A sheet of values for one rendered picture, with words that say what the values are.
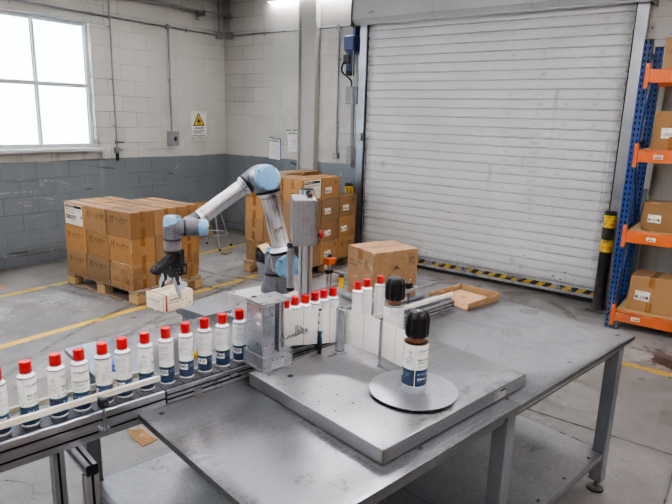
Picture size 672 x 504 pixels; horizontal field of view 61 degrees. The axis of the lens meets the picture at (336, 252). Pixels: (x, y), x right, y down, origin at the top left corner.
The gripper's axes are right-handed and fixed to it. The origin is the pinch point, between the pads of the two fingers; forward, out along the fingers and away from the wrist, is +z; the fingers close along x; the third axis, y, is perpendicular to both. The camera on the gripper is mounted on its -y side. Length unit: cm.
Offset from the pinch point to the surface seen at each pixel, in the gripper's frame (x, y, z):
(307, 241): -59, 23, -30
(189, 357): -53, -32, 6
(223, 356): -55, -18, 9
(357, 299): -67, 51, -1
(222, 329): -55, -19, -2
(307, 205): -59, 23, -45
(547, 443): -138, 125, 77
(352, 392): -103, -3, 13
